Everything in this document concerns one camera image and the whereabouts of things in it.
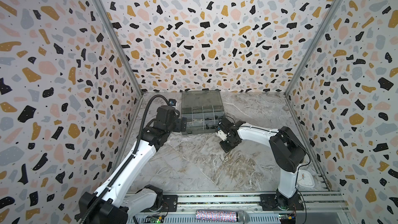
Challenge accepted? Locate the clear plastic compartment organizer box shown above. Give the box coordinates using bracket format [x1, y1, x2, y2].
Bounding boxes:
[180, 90, 225, 135]

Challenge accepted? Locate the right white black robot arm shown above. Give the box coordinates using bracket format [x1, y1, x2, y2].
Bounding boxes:
[216, 118, 307, 210]

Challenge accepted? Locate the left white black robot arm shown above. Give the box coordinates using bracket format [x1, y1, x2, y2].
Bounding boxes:
[79, 105, 187, 224]

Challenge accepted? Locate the glitter handheld microphone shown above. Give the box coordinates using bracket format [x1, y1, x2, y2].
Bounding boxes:
[195, 210, 250, 224]

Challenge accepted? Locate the white square clock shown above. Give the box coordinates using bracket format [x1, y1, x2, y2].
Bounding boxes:
[297, 170, 315, 188]

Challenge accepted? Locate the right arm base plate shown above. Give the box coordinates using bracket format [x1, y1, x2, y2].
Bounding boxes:
[259, 192, 305, 211]

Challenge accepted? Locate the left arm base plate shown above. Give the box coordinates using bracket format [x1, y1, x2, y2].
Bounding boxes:
[142, 195, 178, 214]

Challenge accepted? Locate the aluminium front rail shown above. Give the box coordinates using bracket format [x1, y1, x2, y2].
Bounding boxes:
[126, 191, 354, 224]

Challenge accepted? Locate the left corner aluminium post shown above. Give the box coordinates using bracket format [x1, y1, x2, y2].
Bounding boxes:
[92, 0, 143, 98]

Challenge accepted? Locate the corner aluminium post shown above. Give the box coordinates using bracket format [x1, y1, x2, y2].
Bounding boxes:
[92, 0, 143, 98]
[284, 0, 343, 99]

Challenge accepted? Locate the right corner aluminium post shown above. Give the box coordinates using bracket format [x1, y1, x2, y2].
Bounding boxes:
[284, 0, 343, 99]

